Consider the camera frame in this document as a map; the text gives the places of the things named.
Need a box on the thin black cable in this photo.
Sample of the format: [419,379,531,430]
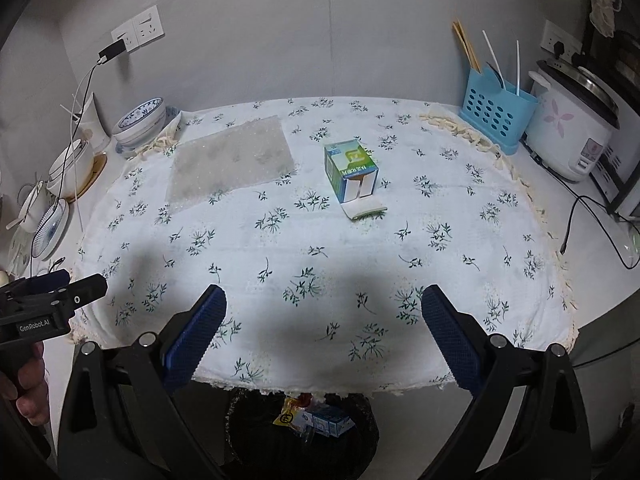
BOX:
[35,257,67,277]

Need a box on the charger cable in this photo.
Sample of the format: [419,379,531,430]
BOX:
[30,62,104,241]

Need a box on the white microwave oven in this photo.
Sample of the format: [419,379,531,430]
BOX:
[590,105,640,217]

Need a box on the white floral tablecloth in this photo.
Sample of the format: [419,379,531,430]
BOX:
[70,96,578,396]

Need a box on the black charger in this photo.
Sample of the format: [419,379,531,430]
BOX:
[97,40,127,67]

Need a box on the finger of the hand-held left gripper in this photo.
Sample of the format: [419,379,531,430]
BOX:
[37,274,109,319]
[0,268,71,304]

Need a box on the blue plastic utensil holder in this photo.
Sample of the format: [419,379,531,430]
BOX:
[459,67,541,156]

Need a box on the blue striped plate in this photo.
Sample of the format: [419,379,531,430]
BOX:
[31,199,71,261]

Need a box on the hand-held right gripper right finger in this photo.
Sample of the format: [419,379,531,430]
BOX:
[421,284,593,480]

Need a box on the white jug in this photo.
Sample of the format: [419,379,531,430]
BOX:
[72,92,112,153]

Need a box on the bin with black bag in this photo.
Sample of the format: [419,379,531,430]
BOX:
[225,390,378,480]

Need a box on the wooden trivet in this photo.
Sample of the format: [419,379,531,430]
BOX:
[67,152,108,204]

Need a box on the stainless steel pot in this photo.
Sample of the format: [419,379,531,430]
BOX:
[612,30,640,111]

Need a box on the blue milk carton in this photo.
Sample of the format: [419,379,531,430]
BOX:
[300,407,356,437]

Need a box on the beige lace cloth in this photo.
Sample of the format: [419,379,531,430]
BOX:
[587,0,624,39]

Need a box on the clear green glass container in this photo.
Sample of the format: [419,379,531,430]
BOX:
[625,220,640,269]

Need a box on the blue and white patterned bowl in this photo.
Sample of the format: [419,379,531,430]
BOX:
[111,97,166,147]

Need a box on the grey kitchen cabinet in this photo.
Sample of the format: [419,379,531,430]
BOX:
[570,290,640,461]

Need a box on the white wall socket with plug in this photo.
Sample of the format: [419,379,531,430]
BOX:
[541,19,584,59]

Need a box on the stack of white bowls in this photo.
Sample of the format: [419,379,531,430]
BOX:
[47,139,96,196]

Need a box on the black power cable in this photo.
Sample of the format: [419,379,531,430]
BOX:
[520,142,640,272]

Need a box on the wooden chopstick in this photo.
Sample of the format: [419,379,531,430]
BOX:
[456,20,484,74]
[452,21,480,75]

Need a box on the green and white carton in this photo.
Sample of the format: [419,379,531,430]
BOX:
[322,139,390,220]

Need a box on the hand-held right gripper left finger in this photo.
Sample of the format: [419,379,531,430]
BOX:
[56,284,228,480]

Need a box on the person's left hand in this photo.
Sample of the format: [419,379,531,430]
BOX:
[0,345,51,428]

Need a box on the white bowl with spoon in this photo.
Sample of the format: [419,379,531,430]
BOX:
[5,180,51,233]

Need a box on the white floral rice cooker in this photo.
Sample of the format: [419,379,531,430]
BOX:
[525,57,621,183]

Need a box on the yellow snack wrapper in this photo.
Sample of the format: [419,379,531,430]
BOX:
[272,396,306,429]

